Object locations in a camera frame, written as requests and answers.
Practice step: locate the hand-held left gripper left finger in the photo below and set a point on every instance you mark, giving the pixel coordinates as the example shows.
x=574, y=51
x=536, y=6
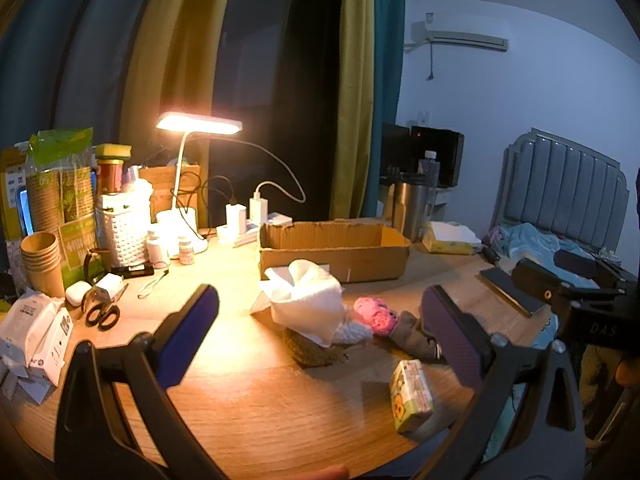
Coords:
x=191, y=324

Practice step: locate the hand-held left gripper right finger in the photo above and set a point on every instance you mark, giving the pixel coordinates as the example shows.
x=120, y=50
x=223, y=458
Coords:
x=451, y=341

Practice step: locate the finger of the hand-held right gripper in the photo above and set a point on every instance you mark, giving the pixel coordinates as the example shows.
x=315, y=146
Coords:
x=575, y=263
x=537, y=280

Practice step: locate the brown grey sock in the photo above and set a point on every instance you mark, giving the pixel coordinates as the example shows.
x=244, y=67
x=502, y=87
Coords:
x=412, y=335

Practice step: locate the pink crochet toy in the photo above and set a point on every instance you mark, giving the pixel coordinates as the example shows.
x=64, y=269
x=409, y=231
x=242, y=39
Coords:
x=375, y=315

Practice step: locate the white paper towel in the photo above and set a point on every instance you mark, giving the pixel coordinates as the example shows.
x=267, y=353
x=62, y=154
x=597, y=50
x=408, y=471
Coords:
x=305, y=300

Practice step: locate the olive crochet pouch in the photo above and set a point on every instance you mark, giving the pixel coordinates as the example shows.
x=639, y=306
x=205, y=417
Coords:
x=310, y=352

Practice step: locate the long cardboard box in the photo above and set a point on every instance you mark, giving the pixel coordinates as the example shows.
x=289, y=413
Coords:
x=330, y=255

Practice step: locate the black smartphone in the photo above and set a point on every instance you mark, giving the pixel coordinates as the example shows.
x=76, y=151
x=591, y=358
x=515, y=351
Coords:
x=515, y=290

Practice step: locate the light blue blanket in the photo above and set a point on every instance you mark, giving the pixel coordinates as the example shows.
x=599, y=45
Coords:
x=530, y=247

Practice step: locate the small pink label bottle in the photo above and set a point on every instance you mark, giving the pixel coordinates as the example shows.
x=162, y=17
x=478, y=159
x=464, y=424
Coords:
x=186, y=252

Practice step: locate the flat black device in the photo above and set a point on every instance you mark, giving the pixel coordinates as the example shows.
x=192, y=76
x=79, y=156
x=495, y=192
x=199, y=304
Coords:
x=135, y=271

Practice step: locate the grey padded headboard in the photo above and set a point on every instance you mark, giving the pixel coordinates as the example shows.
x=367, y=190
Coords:
x=565, y=185

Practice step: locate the large white pill bottle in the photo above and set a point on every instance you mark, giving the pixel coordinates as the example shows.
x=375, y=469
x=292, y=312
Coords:
x=157, y=252

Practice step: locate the white cube adapter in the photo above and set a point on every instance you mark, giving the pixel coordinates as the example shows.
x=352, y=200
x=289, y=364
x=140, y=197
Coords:
x=109, y=287

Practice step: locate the yellow tissue box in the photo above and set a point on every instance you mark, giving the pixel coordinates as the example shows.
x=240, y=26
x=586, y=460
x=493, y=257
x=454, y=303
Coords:
x=447, y=240

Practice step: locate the white woven basket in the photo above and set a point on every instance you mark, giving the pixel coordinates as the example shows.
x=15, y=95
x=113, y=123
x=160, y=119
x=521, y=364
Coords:
x=125, y=232

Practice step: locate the white earbud case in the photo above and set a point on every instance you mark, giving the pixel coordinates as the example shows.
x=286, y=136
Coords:
x=77, y=294

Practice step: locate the white power strip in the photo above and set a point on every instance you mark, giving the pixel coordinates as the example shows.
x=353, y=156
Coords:
x=272, y=221

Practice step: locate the stainless steel tumbler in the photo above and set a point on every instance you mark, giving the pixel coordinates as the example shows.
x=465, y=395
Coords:
x=410, y=210

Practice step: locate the tall cardboard box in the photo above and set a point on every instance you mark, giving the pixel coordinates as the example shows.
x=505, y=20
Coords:
x=162, y=185

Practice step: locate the clear water bottle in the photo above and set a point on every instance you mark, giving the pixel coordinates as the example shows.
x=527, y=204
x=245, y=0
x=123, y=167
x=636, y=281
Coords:
x=430, y=172

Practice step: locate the stack of brown paper cups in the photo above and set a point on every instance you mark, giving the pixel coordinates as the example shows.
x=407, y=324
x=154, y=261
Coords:
x=42, y=265

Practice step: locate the black monitor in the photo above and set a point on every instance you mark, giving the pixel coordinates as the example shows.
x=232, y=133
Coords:
x=437, y=155

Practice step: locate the white wipes packet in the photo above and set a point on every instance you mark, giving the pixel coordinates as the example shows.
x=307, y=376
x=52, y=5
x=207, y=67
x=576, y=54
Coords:
x=30, y=325

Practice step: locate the red jar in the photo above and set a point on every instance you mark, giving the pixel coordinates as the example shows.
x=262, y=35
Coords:
x=111, y=177

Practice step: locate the yellow green sponge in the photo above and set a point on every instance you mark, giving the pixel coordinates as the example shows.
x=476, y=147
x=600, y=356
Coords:
x=114, y=151

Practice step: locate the green bag of paper cups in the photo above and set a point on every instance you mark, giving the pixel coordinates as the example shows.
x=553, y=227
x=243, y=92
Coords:
x=60, y=185

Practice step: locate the white desk lamp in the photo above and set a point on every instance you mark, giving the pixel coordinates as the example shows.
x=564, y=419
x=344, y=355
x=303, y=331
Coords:
x=200, y=124

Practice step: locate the white air conditioner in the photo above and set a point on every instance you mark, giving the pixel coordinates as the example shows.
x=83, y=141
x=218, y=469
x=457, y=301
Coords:
x=465, y=37

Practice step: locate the yellow curtain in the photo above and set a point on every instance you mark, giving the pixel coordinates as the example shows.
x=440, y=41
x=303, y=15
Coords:
x=357, y=85

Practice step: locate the teal curtain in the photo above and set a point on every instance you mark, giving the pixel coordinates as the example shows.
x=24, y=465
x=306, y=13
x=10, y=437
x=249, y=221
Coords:
x=385, y=60

